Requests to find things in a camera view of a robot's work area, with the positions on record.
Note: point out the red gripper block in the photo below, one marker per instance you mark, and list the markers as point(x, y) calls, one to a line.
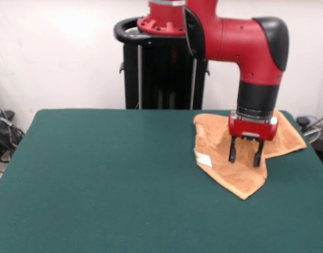
point(252, 130)

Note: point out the tan terry towel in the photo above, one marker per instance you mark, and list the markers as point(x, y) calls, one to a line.
point(216, 126)

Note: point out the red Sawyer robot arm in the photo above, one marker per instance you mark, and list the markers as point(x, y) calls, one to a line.
point(229, 39)

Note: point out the grey round base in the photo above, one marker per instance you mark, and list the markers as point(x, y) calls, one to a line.
point(312, 134)

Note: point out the dark green table cloth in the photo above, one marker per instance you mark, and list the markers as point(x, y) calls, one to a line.
point(71, 184)

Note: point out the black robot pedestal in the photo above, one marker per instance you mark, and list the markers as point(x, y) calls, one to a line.
point(156, 79)

